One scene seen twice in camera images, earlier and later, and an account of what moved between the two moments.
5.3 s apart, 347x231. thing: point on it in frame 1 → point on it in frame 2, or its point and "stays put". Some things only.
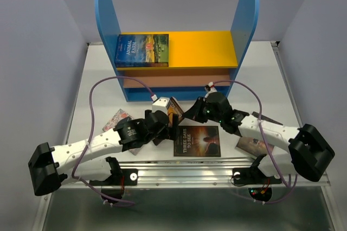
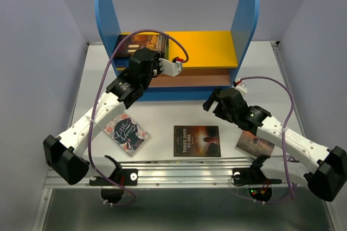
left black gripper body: [167, 132] → [155, 69]
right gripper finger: [194, 113] → [208, 104]
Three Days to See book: [197, 141] stays put
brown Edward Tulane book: [174, 107] → [158, 43]
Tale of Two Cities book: [253, 146] stays put
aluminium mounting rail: [200, 173] stays put
